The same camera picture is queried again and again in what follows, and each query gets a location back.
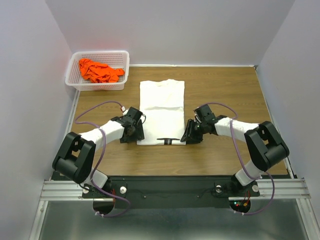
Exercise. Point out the white t-shirt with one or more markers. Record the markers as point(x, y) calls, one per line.
point(163, 105)

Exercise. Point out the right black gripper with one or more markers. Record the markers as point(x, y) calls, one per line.
point(189, 134)

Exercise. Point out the orange t-shirt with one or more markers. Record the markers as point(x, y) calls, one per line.
point(99, 73)

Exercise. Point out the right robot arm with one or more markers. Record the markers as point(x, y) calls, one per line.
point(265, 145)

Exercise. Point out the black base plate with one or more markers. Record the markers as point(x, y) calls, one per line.
point(170, 192)

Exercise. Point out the aluminium frame rail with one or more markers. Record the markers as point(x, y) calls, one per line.
point(53, 191)

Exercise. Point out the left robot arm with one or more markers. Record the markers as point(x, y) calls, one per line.
point(75, 156)

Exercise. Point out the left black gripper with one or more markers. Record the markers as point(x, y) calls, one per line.
point(139, 135)

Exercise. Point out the white plastic laundry basket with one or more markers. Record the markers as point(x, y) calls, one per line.
point(116, 59)

